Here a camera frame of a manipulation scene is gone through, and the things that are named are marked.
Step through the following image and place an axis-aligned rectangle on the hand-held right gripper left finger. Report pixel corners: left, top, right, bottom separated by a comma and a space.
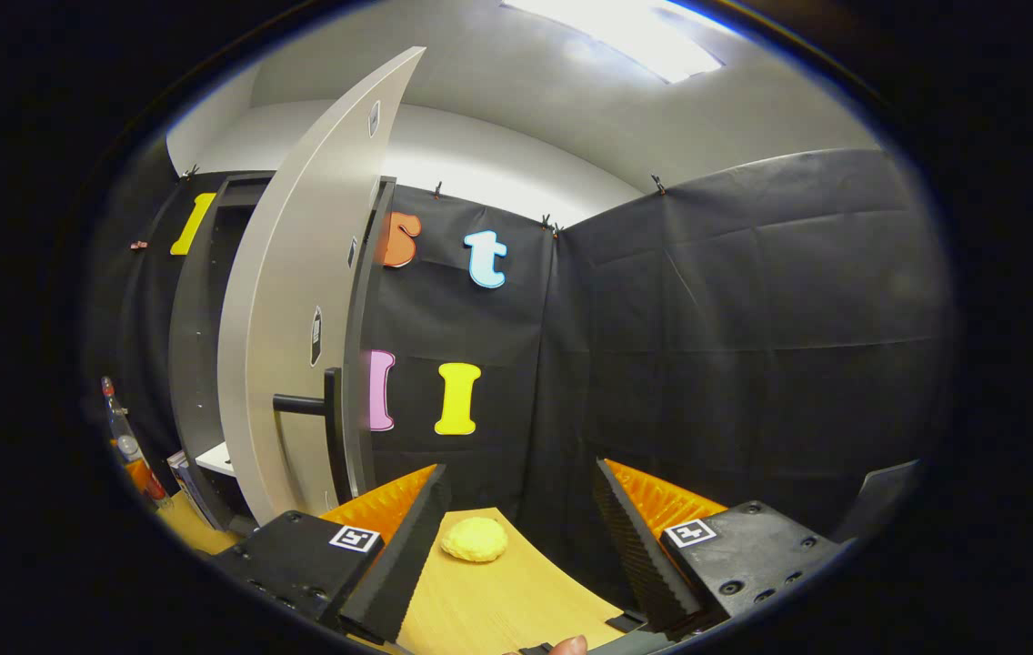
207, 464, 452, 645

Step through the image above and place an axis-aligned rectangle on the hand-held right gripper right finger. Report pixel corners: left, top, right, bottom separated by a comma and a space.
592, 458, 852, 638

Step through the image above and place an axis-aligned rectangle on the clear plastic bottle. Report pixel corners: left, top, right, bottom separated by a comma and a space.
100, 376, 174, 510

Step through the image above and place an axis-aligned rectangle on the black cabinet door handle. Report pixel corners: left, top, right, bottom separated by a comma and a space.
273, 368, 356, 507

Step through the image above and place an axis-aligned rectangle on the beige cabinet door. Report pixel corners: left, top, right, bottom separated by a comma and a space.
216, 47, 427, 527

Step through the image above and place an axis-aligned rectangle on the dark grey cabinet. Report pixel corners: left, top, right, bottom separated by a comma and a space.
166, 171, 397, 538

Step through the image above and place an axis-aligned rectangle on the lilac blue book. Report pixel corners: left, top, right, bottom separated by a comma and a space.
167, 450, 210, 527

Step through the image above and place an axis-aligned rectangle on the yellow lumpy ball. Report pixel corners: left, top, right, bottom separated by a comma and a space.
440, 517, 509, 563

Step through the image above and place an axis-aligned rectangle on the black backdrop cloth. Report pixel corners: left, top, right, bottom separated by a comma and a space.
85, 146, 954, 583

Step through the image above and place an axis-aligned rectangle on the dark grey curved object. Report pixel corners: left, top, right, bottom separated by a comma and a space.
833, 459, 923, 547

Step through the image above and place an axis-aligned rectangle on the long ceiling light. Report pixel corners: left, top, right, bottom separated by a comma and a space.
498, 0, 725, 85

